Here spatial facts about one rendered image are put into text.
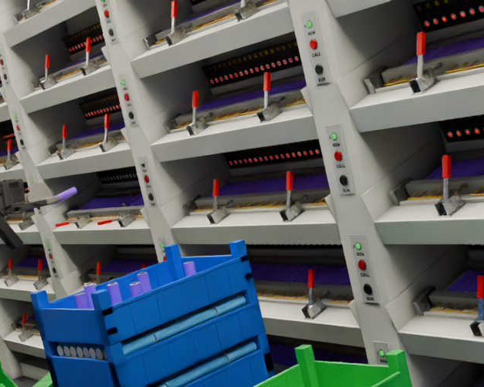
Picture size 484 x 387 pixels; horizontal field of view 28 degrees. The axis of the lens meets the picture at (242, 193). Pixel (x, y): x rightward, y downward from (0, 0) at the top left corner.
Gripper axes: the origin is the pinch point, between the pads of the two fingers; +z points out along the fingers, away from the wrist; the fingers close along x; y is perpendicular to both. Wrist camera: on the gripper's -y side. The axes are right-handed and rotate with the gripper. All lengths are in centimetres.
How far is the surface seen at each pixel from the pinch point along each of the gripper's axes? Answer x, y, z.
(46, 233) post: 39.3, -10.1, 11.5
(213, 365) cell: -96, -27, -18
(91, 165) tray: -0.2, 7.3, 11.3
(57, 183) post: 35.1, 3.8, 15.9
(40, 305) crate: -81, -13, -39
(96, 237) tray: 7.3, -11.9, 12.5
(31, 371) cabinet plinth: 96, -60, 19
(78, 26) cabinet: 27, 47, 28
